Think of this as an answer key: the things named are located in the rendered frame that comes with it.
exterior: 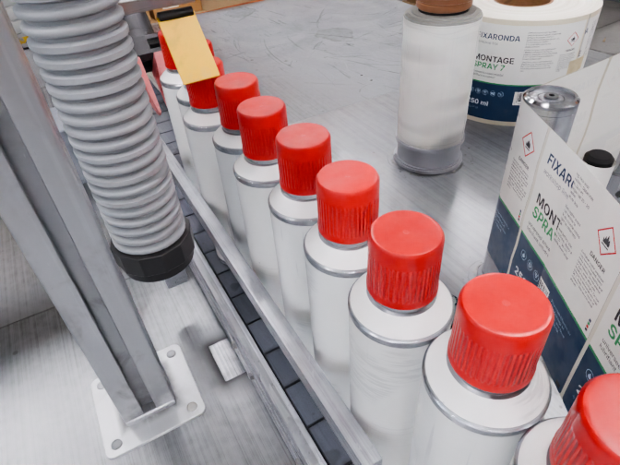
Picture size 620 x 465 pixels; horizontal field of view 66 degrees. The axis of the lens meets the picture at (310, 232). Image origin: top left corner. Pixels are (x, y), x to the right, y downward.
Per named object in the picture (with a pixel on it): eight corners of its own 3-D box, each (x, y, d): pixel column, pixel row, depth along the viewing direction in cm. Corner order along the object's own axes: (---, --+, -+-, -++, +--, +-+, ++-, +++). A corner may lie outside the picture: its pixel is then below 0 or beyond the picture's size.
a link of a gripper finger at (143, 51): (187, 99, 67) (161, 35, 66) (137, 113, 64) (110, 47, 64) (184, 113, 73) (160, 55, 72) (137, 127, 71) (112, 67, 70)
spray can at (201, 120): (270, 258, 50) (241, 65, 37) (222, 273, 49) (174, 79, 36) (256, 230, 54) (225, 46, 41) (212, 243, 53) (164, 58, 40)
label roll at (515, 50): (599, 99, 74) (634, -3, 65) (514, 139, 66) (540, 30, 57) (494, 64, 87) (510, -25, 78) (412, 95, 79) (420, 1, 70)
